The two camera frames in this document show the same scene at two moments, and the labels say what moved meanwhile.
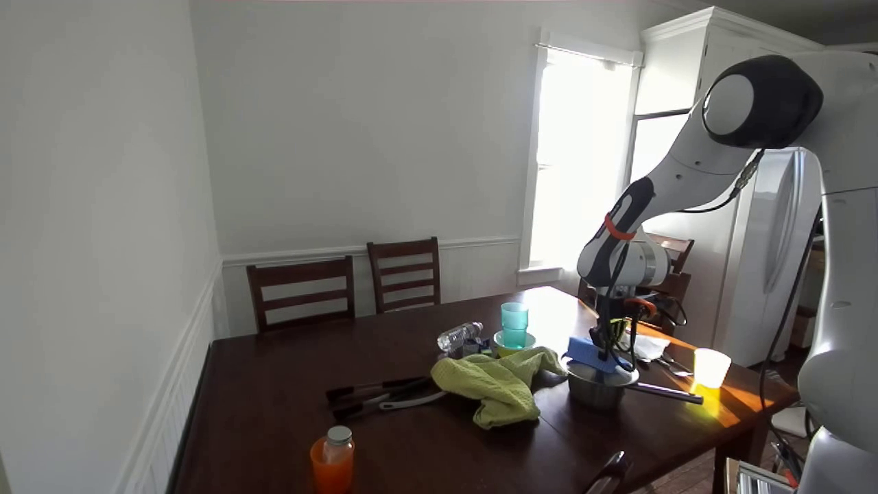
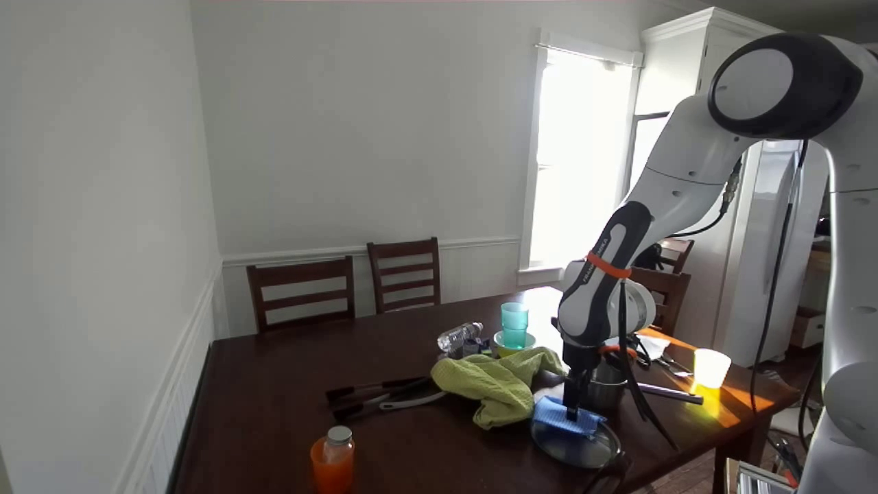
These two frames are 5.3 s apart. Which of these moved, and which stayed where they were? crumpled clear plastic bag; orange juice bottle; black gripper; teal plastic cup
Moved: black gripper
Stayed: orange juice bottle; teal plastic cup; crumpled clear plastic bag
